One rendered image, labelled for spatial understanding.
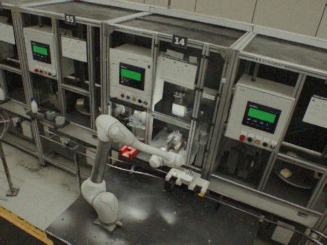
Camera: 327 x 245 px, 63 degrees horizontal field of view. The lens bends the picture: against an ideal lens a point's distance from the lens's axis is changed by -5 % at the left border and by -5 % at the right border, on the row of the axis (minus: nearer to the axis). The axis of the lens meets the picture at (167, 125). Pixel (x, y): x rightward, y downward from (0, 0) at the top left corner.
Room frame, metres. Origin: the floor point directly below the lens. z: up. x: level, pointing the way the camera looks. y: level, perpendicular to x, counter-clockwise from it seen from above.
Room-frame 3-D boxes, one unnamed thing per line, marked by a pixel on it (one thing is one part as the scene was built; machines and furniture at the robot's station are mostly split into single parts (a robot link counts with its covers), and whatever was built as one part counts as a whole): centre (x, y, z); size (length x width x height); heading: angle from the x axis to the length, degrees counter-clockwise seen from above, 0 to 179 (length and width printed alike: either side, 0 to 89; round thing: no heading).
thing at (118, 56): (2.33, 0.33, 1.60); 0.42 x 0.29 x 0.46; 68
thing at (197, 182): (1.84, -0.23, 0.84); 0.36 x 0.14 x 0.10; 68
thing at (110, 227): (1.46, 0.37, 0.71); 0.22 x 0.18 x 0.06; 68
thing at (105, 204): (1.47, 0.40, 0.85); 0.18 x 0.16 x 0.22; 49
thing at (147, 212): (1.50, -0.03, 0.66); 1.50 x 1.06 x 0.04; 68
